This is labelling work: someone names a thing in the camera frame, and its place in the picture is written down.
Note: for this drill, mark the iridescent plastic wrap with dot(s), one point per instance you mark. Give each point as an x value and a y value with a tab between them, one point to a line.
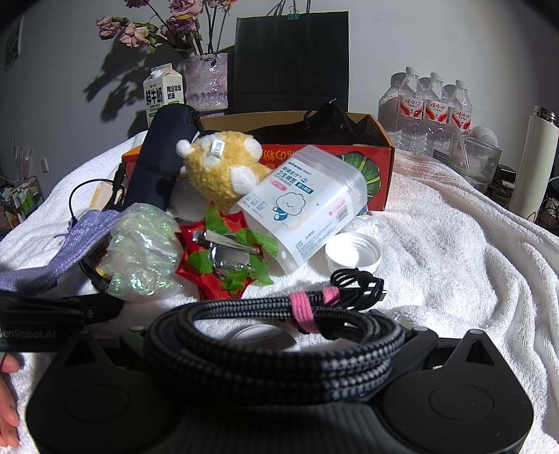
139	253

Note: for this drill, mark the round silver tin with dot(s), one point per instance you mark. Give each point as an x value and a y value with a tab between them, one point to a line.
257	337

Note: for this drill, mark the wall poster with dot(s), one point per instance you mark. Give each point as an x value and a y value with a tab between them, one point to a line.
11	43

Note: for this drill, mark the crumpled white tissue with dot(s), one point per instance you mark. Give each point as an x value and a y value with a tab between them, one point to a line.
364	225

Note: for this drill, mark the dried pink flowers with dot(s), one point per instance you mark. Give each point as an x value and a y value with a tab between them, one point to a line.
135	32

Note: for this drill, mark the red felt flower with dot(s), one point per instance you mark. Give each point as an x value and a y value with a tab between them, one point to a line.
205	279

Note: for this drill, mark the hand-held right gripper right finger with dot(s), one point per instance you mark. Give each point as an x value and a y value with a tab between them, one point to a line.
450	353

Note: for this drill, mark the purple glass vase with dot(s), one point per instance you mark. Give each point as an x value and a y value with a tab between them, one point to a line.
207	83

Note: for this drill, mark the white round speaker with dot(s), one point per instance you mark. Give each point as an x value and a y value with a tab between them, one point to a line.
484	136

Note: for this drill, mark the white thermos bottle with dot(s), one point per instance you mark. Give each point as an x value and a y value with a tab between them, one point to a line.
535	166

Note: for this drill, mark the orange cardboard box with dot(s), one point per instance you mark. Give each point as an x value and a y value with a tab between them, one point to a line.
375	174

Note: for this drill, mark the black paper bag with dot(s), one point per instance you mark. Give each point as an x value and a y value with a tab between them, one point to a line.
290	65

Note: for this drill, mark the clear glass container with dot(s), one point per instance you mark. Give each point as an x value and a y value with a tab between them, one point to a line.
478	163

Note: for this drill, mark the yellow white plush toy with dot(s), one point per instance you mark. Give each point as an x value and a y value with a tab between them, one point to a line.
218	170

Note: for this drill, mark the white plastic lid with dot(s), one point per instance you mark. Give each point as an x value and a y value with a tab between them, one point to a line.
353	255

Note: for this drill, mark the clear cotton swab box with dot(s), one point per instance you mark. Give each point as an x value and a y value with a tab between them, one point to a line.
297	201

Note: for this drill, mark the black cloth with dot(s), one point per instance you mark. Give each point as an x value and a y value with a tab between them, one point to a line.
332	124

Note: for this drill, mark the white milk carton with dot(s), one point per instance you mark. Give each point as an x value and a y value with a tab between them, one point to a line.
162	94

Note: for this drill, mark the silver nail clipper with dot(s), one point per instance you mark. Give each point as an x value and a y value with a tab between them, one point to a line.
227	253

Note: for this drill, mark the dark navy pouch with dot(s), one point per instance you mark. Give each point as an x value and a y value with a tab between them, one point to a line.
163	152

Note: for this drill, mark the white wall socket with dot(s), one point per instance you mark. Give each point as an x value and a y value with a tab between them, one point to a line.
43	165

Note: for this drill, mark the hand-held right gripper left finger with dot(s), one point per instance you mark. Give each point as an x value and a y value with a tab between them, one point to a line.
109	349

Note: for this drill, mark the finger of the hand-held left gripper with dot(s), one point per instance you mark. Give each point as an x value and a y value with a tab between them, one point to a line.
52	314

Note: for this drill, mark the person's left hand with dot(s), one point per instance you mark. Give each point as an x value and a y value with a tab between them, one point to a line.
8	414

